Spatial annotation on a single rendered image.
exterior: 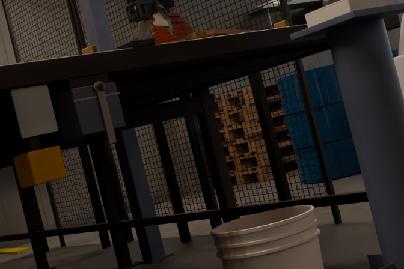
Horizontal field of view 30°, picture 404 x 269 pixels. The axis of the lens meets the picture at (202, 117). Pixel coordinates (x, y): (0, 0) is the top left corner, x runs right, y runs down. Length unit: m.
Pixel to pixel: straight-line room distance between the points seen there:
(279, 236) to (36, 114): 0.70
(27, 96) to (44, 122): 0.07
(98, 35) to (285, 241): 2.62
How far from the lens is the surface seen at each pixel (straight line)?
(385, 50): 2.23
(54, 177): 1.84
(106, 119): 1.93
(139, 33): 2.44
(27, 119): 1.86
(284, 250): 2.03
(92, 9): 4.44
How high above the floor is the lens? 0.64
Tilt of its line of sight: 1 degrees up
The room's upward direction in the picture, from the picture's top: 14 degrees counter-clockwise
